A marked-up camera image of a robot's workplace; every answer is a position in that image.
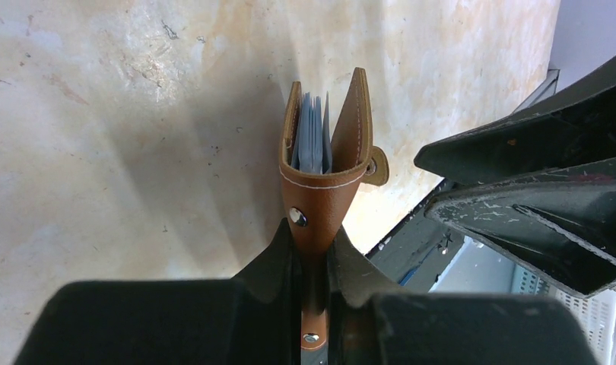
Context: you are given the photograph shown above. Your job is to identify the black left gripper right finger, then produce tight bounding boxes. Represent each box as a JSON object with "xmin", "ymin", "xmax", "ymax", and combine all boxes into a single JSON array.
[{"xmin": 328, "ymin": 230, "xmax": 596, "ymax": 364}]

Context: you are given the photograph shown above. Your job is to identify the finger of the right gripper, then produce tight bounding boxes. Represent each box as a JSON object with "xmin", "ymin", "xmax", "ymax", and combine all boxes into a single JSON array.
[
  {"xmin": 424, "ymin": 162, "xmax": 616, "ymax": 297},
  {"xmin": 414, "ymin": 56, "xmax": 616, "ymax": 185}
]

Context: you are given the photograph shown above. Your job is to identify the brown leather card holder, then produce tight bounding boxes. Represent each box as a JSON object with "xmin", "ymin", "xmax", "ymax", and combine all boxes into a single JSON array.
[{"xmin": 278, "ymin": 68, "xmax": 389, "ymax": 351}]

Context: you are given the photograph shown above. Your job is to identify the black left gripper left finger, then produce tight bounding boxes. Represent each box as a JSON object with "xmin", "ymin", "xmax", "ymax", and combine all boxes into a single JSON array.
[{"xmin": 15, "ymin": 219, "xmax": 300, "ymax": 364}]

